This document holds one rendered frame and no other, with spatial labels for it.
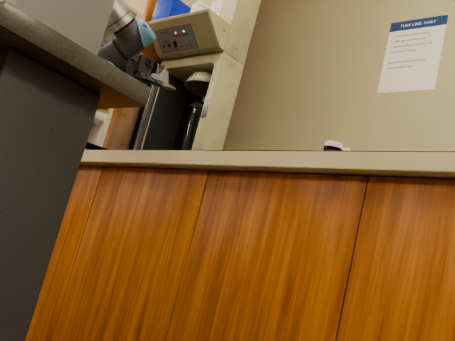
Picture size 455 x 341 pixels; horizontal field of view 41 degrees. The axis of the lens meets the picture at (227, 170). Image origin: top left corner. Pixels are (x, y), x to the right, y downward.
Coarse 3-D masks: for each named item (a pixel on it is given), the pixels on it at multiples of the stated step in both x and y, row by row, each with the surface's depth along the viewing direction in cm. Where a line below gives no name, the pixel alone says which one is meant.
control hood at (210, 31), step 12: (192, 12) 208; (204, 12) 204; (156, 24) 221; (168, 24) 217; (180, 24) 213; (192, 24) 210; (204, 24) 206; (216, 24) 205; (228, 24) 210; (204, 36) 209; (216, 36) 206; (156, 48) 227; (204, 48) 211; (216, 48) 208
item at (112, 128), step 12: (108, 108) 217; (120, 108) 219; (132, 108) 221; (96, 120) 215; (108, 120) 217; (120, 120) 219; (132, 120) 221; (96, 132) 215; (108, 132) 217; (120, 132) 219; (96, 144) 214; (108, 144) 216; (120, 144) 218
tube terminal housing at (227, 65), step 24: (192, 0) 230; (240, 0) 214; (240, 24) 214; (240, 48) 215; (192, 72) 224; (216, 72) 207; (240, 72) 215; (216, 96) 206; (216, 120) 207; (216, 144) 207
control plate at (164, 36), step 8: (160, 32) 221; (168, 32) 219; (184, 32) 214; (192, 32) 211; (160, 40) 223; (168, 40) 221; (176, 40) 218; (184, 40) 215; (192, 40) 213; (160, 48) 225; (168, 48) 223; (176, 48) 220; (184, 48) 217; (192, 48) 215
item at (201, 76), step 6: (198, 72) 218; (204, 72) 217; (210, 72) 217; (192, 78) 217; (198, 78) 215; (204, 78) 215; (210, 78) 215; (186, 84) 223; (192, 84) 227; (198, 84) 229; (204, 84) 230; (192, 90) 228; (198, 90) 230; (204, 90) 230; (204, 96) 231
